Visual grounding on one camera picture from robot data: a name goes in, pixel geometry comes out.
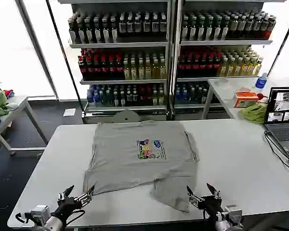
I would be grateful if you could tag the white paper sheet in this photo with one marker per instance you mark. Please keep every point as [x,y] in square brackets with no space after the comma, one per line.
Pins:
[69,112]

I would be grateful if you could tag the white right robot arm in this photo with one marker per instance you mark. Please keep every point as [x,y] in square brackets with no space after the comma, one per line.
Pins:
[227,219]

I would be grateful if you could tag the light green crumpled cloth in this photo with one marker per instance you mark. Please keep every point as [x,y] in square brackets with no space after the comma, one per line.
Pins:
[254,113]

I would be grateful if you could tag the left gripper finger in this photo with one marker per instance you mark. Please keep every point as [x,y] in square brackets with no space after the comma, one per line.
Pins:
[67,192]
[85,196]

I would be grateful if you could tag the small red object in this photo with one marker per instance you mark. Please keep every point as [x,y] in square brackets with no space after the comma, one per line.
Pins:
[260,96]

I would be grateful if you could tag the small grey table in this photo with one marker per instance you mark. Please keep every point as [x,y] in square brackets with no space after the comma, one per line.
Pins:
[17,102]

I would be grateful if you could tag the grey printed t-shirt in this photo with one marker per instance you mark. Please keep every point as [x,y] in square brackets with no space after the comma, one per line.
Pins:
[144,168]

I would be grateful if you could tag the bottle shelf with wide bays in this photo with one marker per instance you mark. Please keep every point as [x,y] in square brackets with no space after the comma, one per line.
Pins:
[125,43]

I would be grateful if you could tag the bottle shelf beside side table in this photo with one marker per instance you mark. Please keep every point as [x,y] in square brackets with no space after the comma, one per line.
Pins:
[221,42]

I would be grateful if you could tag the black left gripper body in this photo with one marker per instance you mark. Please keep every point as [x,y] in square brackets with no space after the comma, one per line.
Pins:
[67,205]

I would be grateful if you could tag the clear blue-label water bottle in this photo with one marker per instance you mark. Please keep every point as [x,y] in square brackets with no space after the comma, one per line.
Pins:
[261,81]

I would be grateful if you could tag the dark grey laptop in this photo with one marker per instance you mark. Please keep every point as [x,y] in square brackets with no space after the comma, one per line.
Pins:
[283,134]

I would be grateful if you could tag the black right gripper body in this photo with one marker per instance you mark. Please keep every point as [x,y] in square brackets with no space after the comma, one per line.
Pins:
[210,204]

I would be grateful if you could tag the red cloth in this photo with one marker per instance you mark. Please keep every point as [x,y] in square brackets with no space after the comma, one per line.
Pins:
[9,93]

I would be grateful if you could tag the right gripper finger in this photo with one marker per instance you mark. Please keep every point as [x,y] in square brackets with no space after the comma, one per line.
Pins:
[193,197]
[214,191]

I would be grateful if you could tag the round grey disc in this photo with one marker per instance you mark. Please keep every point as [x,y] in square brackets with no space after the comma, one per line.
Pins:
[125,117]

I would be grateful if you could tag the orange tissue box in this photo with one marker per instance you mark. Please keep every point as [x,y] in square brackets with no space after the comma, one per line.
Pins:
[245,99]

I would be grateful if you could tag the white side table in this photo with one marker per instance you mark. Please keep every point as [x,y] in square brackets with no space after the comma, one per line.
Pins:
[206,102]

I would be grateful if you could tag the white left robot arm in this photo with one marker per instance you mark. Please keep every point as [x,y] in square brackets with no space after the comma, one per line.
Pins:
[53,222]

